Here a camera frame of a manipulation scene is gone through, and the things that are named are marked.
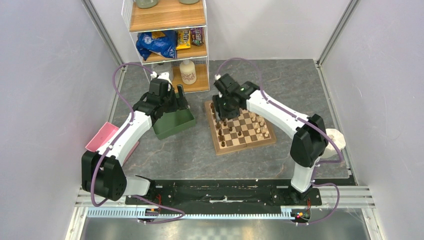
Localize wooden chess board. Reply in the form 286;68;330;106
204;100;277;155

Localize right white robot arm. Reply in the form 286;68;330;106
212;73;329;205

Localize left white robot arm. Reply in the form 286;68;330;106
81;77;189;205

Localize green plastic tray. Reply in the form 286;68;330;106
153;100;196;140

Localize cream lotion bottle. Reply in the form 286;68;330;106
179;59;197;85

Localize blue snack bag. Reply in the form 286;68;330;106
135;30;177;61

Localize pink plastic tray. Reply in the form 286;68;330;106
81;122;141;166

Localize yellow candy bag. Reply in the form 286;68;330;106
176;29;191;51

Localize brown candy bag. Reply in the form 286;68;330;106
190;27;205;47

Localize white paper roll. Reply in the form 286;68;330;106
321;128;346;159

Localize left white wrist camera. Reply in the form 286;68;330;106
150;71;172;90

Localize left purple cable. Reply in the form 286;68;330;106
90;62;186;225

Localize purple cable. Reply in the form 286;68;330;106
215;57;345;227
90;62;186;225

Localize white wire wooden shelf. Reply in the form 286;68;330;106
121;0;210;93

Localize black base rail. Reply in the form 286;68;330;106
144;179;323;216

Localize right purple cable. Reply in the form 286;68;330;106
215;57;345;227

